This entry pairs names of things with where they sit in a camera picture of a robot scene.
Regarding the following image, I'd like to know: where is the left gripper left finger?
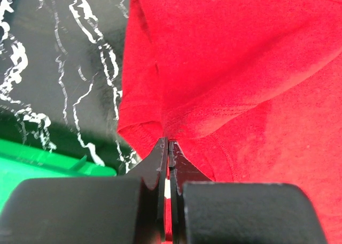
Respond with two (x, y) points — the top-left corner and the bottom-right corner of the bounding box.
(1, 138), (168, 243)

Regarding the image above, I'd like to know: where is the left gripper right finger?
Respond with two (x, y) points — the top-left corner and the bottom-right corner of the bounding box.
(169, 141), (327, 243)

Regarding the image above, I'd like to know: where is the red t shirt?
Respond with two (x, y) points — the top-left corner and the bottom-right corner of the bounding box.
(118, 0), (341, 243)

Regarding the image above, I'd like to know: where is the green plastic tray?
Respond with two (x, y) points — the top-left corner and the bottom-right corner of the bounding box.
(1, 139), (117, 208)

